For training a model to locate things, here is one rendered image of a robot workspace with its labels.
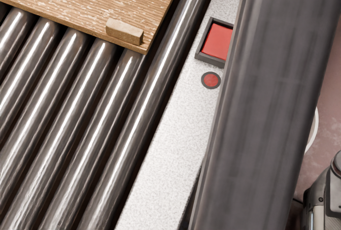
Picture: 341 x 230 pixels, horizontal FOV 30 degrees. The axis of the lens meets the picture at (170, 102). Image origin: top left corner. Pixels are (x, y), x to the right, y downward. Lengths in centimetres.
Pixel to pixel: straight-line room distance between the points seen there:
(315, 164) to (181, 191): 111
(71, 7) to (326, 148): 118
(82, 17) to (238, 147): 69
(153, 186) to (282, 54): 58
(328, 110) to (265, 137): 172
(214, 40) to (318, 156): 105
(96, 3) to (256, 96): 70
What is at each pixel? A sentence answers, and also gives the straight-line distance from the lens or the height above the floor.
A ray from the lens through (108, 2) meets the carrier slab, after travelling 104.
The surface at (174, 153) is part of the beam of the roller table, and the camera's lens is 94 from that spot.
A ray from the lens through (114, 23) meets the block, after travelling 99.
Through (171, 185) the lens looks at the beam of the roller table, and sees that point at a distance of 92.
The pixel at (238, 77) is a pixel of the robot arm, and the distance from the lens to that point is 36.
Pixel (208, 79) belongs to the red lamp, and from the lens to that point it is 100.
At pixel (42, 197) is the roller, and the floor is 91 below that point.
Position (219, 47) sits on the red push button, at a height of 93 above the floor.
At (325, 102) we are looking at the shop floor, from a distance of 210.
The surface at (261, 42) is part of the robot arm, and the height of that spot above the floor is 149.
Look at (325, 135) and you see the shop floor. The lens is 204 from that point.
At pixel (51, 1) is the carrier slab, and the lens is 105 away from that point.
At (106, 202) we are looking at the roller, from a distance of 91.
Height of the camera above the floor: 178
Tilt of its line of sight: 63 degrees down
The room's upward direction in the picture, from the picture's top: 8 degrees clockwise
